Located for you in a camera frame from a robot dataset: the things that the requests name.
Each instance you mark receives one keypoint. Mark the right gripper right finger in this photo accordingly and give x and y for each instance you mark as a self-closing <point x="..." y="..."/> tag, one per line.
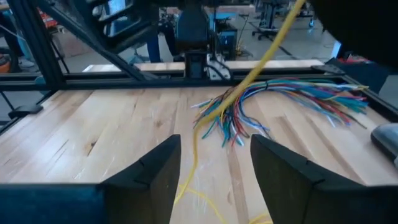
<point x="311" y="202"/>

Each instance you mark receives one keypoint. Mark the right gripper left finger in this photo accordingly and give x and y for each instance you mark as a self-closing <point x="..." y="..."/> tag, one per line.
<point x="130" y="199"/>

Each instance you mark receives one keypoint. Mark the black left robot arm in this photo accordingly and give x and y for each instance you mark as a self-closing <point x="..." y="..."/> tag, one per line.
<point x="192" y="31"/>

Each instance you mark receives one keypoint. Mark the black crate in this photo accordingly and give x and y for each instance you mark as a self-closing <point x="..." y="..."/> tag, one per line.
<point x="367" y="76"/>

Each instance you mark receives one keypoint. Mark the dark grey plastic case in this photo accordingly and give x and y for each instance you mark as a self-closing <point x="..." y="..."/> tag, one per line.
<point x="387" y="140"/>

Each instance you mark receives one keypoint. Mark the blue equipment cart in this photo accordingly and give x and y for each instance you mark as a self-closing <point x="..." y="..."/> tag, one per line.
<point x="227" y="37"/>

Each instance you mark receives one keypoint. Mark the person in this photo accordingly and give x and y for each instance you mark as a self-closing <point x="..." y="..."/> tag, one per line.
<point x="12" y="40"/>
<point x="154" y="46"/>

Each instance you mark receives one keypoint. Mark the white post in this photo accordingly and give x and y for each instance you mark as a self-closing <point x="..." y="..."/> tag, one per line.
<point x="335" y="49"/>

